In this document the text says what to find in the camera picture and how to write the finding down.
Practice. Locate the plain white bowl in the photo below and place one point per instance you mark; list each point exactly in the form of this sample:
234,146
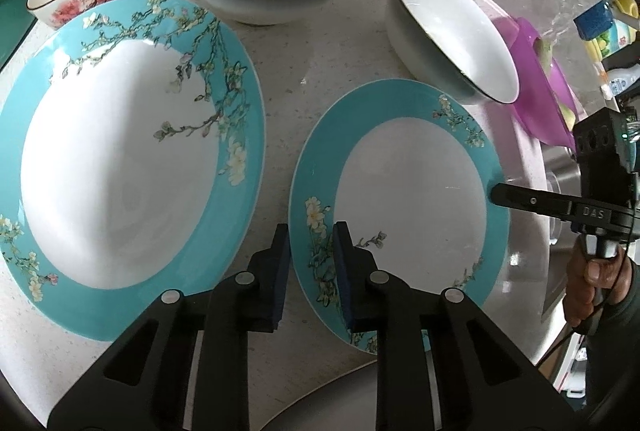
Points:
260,8

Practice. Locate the clear plastic bottle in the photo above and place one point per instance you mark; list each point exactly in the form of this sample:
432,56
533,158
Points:
620,81

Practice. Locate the white bowl with black rim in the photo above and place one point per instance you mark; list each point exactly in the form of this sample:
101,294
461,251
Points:
450,21

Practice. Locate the blue sponge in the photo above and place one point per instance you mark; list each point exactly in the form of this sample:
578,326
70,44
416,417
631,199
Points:
594,20

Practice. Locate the pale green vegetable piece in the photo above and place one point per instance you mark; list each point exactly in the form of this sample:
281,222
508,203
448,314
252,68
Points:
544,52
566,116

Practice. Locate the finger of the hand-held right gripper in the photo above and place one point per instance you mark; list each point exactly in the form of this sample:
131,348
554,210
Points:
525,200

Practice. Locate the yellow plastic container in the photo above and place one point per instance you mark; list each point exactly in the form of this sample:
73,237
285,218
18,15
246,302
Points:
627,6

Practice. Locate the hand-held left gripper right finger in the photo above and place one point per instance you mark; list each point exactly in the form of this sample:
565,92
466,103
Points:
345,276

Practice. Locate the purple plastic colander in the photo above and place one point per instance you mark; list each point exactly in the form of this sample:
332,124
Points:
520,61

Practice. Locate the person's right hand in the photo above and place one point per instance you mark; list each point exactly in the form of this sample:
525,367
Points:
590,291

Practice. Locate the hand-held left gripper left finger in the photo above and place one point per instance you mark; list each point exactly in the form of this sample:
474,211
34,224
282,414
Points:
280,271

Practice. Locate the large turquoise floral plate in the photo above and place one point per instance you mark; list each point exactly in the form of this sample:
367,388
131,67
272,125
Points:
115,151

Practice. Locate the small turquoise floral plate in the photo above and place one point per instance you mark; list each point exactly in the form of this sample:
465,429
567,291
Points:
415,191

